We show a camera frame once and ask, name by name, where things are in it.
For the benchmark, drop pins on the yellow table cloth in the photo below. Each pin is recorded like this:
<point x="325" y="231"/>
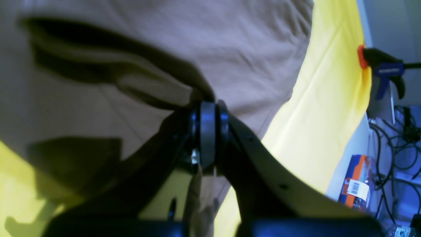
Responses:
<point x="309" y="132"/>

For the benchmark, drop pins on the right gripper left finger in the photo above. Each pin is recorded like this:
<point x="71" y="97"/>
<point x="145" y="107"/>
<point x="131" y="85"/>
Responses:
<point x="161" y="198"/>

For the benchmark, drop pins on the black clamp with red tip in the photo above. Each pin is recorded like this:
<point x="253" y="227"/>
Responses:
<point x="385" y="67"/>

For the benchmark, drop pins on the orange blue packaged item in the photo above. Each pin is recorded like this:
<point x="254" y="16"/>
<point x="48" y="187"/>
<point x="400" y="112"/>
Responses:
<point x="358" y="183"/>

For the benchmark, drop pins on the brown T-shirt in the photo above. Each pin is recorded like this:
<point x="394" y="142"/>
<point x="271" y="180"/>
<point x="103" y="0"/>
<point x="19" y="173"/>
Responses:
<point x="88" y="86"/>

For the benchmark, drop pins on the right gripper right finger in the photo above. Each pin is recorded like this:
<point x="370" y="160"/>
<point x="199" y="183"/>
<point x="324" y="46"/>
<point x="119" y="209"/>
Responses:
<point x="272" y="201"/>

